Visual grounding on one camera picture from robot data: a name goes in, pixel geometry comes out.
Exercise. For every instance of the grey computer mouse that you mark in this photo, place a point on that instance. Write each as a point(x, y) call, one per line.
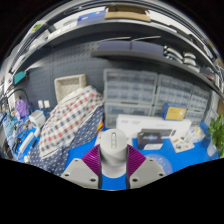
point(113, 146)

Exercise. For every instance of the clear plastic packet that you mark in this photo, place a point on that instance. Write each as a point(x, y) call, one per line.
point(195, 134)

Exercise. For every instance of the small white appliance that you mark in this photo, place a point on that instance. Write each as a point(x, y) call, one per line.
point(37, 119)

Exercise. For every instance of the red blue plaid cloth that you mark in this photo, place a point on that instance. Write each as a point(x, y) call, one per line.
point(70, 116)

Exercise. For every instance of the yellow and blue box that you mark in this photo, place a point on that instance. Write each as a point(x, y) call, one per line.
point(174, 112)

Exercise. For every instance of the yellow tool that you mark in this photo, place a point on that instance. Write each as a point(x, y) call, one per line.
point(100, 126)

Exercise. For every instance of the white woven basket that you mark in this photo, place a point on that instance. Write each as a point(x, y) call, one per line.
point(68, 86)

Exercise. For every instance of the teal wall holder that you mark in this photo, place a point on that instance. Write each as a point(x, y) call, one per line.
point(19, 77)

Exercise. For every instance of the purple bag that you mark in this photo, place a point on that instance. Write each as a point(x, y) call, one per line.
point(22, 108)

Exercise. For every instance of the small black box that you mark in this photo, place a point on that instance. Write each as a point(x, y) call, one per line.
point(149, 140)

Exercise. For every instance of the long white keyboard box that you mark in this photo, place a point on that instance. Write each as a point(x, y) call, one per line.
point(130, 121)

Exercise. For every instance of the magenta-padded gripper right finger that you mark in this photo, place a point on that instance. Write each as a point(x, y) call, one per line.
point(148, 171)

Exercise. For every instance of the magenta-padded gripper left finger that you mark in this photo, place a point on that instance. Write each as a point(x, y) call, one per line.
point(78, 173)

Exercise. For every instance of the colourful sticker sheet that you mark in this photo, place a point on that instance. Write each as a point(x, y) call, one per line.
point(182, 145)

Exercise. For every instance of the green potted plant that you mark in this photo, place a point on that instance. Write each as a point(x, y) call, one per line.
point(217, 131)

